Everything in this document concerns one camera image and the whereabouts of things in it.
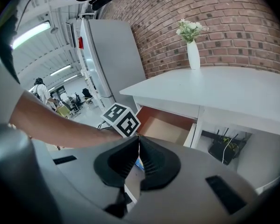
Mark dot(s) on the white flower bunch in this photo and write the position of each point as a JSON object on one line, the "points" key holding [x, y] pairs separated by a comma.
{"points": [[191, 29]]}

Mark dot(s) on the ceiling light tube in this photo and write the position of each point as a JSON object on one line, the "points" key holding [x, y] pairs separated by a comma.
{"points": [[30, 35], [60, 70]]}

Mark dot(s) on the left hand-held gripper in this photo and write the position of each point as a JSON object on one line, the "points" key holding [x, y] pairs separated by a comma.
{"points": [[121, 122]]}

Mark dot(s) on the black head camera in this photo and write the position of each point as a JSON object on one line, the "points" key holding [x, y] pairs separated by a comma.
{"points": [[101, 0]]}

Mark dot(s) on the person's dark green shirt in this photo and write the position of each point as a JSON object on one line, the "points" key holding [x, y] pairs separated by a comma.
{"points": [[4, 50]]}

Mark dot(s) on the white air conditioner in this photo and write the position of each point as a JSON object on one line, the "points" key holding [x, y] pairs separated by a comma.
{"points": [[71, 32]]}

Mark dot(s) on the brown wooden drawer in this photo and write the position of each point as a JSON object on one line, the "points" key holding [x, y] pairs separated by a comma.
{"points": [[163, 129]]}

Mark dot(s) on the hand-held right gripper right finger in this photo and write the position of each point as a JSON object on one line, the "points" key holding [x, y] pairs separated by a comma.
{"points": [[188, 183]]}

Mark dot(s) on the white vase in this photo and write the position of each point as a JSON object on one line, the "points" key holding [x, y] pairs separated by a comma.
{"points": [[193, 55]]}

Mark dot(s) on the black office chair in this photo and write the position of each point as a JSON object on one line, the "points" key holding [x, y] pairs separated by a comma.
{"points": [[87, 94]]}

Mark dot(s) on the white desk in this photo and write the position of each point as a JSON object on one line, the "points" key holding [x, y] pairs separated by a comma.
{"points": [[212, 85]]}

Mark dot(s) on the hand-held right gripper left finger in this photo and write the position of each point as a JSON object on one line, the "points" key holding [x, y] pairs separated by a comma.
{"points": [[83, 171]]}

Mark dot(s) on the grey refrigerator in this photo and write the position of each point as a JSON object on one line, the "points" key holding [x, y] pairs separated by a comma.
{"points": [[116, 59]]}

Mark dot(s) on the yellow chair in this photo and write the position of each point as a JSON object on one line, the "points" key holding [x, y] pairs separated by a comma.
{"points": [[63, 112]]}

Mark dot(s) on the person's left forearm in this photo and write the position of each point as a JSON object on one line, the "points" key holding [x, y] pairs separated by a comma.
{"points": [[60, 127]]}

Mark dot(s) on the red paper decoration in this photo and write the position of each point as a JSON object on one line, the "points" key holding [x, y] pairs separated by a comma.
{"points": [[81, 43]]}

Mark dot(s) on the small blue white box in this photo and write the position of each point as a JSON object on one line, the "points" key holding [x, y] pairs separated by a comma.
{"points": [[139, 164]]}

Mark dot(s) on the black router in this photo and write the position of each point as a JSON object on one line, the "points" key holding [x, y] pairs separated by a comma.
{"points": [[224, 150]]}

